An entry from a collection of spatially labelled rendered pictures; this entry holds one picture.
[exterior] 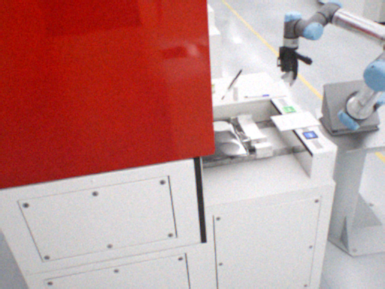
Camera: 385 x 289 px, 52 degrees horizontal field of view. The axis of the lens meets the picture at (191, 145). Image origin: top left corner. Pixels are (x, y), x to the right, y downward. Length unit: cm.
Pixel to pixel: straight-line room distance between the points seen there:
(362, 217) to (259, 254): 99
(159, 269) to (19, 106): 83
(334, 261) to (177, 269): 126
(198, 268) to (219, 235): 24
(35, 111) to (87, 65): 20
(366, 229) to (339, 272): 41
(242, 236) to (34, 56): 122
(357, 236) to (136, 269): 162
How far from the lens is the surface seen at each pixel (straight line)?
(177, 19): 112
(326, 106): 225
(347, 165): 240
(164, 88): 118
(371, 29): 182
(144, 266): 163
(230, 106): 220
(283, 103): 221
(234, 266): 205
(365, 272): 266
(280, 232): 197
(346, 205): 258
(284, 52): 197
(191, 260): 165
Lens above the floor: 199
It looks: 33 degrees down
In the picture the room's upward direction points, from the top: 5 degrees counter-clockwise
